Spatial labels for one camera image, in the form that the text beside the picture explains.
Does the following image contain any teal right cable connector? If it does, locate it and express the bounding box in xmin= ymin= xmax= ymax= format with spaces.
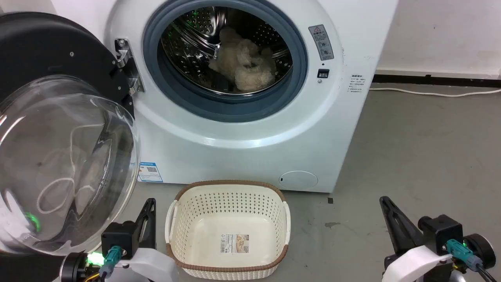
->
xmin=446 ymin=239 xmax=483 ymax=271

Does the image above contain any white floor cable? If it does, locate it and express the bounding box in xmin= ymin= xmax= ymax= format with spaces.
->
xmin=368 ymin=87 xmax=501 ymax=98

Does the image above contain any black baseboard strip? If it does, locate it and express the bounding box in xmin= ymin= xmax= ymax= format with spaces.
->
xmin=371 ymin=73 xmax=501 ymax=89

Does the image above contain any cream perforated laundry basket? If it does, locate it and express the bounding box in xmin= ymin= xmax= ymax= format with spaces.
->
xmin=164 ymin=180 xmax=292 ymax=281

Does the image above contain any teal left cable connector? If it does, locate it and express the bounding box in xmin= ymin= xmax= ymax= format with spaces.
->
xmin=98 ymin=245 xmax=123 ymax=279

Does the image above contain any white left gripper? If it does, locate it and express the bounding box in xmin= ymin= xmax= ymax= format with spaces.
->
xmin=113 ymin=198 xmax=180 ymax=282

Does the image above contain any round white filter cover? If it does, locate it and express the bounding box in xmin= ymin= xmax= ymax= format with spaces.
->
xmin=279 ymin=170 xmax=319 ymax=191

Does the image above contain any white front-load washing machine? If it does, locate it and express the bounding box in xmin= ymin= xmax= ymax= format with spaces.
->
xmin=51 ymin=0 xmax=400 ymax=193

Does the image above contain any cream plush toy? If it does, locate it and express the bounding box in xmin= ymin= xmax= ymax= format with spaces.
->
xmin=208 ymin=27 xmax=278 ymax=93

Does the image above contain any washer door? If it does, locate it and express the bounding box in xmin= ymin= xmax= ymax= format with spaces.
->
xmin=0 ymin=12 xmax=142 ymax=260

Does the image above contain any metal door hinge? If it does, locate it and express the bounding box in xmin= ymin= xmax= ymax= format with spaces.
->
xmin=114 ymin=38 xmax=146 ymax=95

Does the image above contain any blue QR code sticker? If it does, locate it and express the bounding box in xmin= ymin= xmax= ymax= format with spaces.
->
xmin=137 ymin=161 xmax=164 ymax=184

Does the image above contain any teal cable connector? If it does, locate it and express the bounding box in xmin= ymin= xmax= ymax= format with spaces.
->
xmin=446 ymin=239 xmax=483 ymax=271
xmin=98 ymin=245 xmax=123 ymax=279

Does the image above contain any product label sticker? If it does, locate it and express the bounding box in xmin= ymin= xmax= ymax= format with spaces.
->
xmin=220 ymin=233 xmax=250 ymax=254

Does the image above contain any grey warning sticker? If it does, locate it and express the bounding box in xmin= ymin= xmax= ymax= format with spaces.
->
xmin=308 ymin=24 xmax=335 ymax=61

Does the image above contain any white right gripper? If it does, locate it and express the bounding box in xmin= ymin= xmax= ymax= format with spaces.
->
xmin=379 ymin=195 xmax=455 ymax=282

